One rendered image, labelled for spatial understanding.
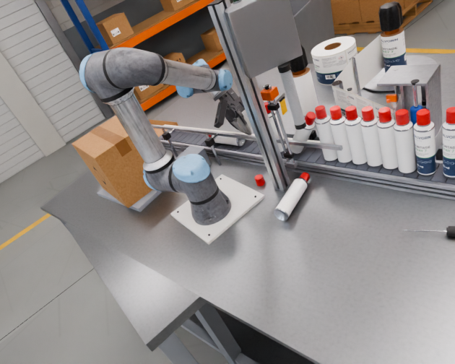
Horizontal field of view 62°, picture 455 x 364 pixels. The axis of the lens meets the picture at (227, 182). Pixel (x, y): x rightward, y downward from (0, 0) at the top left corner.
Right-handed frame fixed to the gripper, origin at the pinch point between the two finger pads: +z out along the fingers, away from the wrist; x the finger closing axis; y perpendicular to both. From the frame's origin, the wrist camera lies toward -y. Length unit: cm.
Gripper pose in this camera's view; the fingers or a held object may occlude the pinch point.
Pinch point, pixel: (248, 133)
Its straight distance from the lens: 159.3
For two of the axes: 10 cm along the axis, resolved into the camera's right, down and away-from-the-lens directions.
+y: 6.1, -6.2, 4.8
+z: 6.5, 7.5, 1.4
